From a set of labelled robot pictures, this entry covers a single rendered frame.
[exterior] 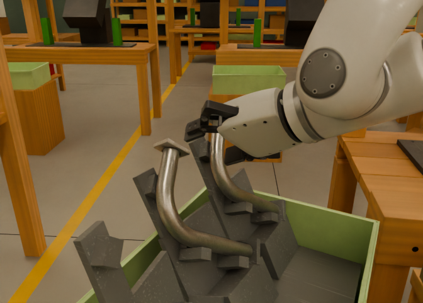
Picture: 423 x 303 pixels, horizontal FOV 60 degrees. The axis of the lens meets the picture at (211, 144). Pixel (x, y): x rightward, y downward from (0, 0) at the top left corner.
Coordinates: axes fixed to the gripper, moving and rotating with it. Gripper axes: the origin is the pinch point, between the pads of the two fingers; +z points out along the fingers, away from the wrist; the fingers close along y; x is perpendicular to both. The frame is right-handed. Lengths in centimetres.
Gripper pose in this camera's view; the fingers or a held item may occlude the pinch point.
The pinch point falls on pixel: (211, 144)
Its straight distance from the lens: 58.1
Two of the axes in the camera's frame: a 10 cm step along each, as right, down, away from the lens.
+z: -7.2, 2.6, 6.4
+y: -6.8, -4.2, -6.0
